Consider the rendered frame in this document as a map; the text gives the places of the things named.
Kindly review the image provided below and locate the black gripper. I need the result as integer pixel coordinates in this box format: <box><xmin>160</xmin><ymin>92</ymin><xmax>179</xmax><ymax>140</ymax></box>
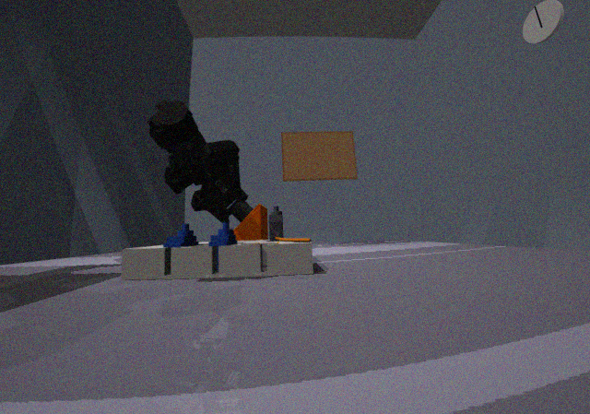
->
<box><xmin>184</xmin><ymin>140</ymin><xmax>242</xmax><ymax>224</ymax></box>

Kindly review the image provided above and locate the white flat rectangular plate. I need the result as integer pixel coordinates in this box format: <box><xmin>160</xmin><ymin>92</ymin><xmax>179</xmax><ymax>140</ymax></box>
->
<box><xmin>121</xmin><ymin>222</ymin><xmax>313</xmax><ymax>280</ymax></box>

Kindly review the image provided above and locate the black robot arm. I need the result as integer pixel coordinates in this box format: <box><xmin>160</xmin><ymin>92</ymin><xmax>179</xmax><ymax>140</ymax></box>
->
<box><xmin>147</xmin><ymin>100</ymin><xmax>253</xmax><ymax>222</ymax></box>

